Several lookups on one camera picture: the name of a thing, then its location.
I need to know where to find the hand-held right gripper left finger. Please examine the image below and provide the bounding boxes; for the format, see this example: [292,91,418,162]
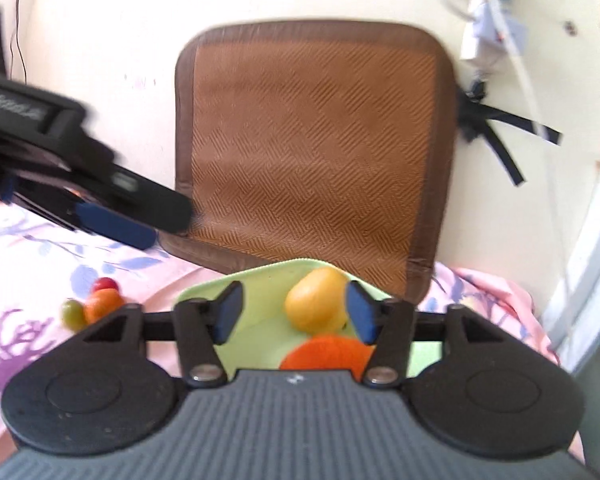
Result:
[75,281,244,389]

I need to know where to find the thin black cable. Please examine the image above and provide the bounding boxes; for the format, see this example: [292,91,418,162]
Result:
[9,0,29,87]

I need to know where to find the yellow mango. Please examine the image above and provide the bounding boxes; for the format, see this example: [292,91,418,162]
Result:
[285,267,353,334]

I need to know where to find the large orange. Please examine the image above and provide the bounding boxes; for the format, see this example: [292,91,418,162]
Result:
[280,336,374,372]

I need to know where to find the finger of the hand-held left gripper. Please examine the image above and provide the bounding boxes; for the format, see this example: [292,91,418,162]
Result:
[9,179,156,251]
[86,156,194,234]

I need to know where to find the white power cable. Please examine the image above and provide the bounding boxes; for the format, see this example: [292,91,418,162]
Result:
[430,0,573,311]

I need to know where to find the black mat tie straps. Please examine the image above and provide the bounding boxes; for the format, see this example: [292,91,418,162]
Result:
[457,85,564,189]

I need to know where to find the small orange tangerine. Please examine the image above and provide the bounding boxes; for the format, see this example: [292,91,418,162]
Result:
[84,290,126,325]

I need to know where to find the light green plastic basket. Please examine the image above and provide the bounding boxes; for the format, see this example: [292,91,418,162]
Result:
[172,257,451,378]

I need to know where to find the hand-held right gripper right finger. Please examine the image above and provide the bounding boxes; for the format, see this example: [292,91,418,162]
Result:
[345,280,519,391]

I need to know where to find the white framed glass door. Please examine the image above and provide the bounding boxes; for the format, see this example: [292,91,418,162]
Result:
[545,175,600,476]

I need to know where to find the small green fruit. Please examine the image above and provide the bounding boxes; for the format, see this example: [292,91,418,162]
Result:
[61,299,87,332]

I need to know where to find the pink printed blanket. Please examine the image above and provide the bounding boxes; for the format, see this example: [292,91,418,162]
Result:
[0,199,562,468]

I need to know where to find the brown woven seat mat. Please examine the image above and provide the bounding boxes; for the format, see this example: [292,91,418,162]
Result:
[160,19,461,307]

